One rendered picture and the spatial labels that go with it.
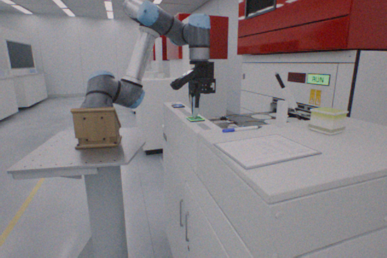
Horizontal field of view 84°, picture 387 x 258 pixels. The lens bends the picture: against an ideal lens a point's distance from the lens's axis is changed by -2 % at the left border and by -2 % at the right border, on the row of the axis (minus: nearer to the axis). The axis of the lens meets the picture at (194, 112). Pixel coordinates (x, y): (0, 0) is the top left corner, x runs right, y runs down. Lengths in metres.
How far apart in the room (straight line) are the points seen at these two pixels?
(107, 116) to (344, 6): 1.00
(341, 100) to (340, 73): 0.11
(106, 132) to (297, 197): 0.77
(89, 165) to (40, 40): 8.32
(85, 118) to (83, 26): 7.95
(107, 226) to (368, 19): 1.36
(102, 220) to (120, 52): 7.86
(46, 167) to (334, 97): 1.13
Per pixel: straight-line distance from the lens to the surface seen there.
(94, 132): 1.00
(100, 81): 1.07
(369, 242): 0.66
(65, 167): 0.90
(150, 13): 0.79
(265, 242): 0.44
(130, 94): 1.11
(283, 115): 0.75
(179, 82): 0.75
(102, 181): 1.06
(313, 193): 0.46
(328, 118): 0.73
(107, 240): 1.23
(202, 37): 0.77
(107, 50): 8.73
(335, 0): 1.06
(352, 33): 1.01
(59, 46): 8.93
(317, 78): 1.12
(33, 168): 0.94
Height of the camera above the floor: 1.17
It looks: 13 degrees down
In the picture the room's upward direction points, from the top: straight up
